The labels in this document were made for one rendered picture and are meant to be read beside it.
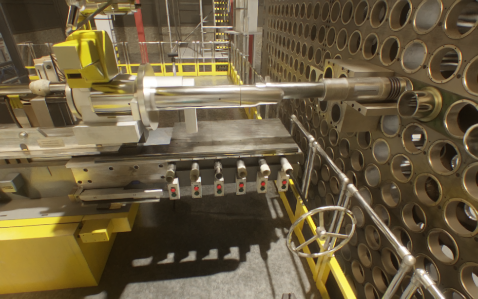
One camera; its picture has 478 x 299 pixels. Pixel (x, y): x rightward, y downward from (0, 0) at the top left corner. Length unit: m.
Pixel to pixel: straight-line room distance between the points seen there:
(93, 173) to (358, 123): 2.31
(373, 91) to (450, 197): 0.91
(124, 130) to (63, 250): 0.94
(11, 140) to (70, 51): 1.19
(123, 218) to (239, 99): 1.19
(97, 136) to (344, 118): 2.03
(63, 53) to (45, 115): 1.20
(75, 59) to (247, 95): 0.87
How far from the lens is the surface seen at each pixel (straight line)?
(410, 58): 2.55
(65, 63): 1.35
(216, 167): 1.80
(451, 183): 2.18
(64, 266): 2.32
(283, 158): 1.94
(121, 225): 2.06
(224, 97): 1.47
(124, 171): 2.04
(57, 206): 2.33
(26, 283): 2.60
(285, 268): 2.33
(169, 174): 1.77
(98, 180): 2.15
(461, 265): 2.29
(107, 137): 1.87
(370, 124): 2.64
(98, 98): 1.55
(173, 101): 1.49
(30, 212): 2.39
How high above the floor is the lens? 1.90
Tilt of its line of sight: 30 degrees down
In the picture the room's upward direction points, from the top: 1 degrees clockwise
